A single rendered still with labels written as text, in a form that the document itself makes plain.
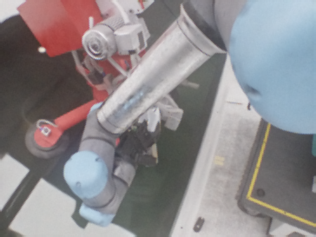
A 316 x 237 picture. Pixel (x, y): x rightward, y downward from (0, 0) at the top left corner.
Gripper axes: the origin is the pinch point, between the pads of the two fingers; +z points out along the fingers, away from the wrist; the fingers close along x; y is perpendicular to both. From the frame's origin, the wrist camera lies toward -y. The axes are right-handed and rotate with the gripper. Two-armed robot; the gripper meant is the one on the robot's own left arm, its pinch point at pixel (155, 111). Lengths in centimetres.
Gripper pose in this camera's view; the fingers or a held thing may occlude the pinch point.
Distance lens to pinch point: 67.2
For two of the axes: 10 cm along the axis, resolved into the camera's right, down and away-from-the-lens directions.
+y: -3.3, -6.9, -6.4
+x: -8.7, -0.4, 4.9
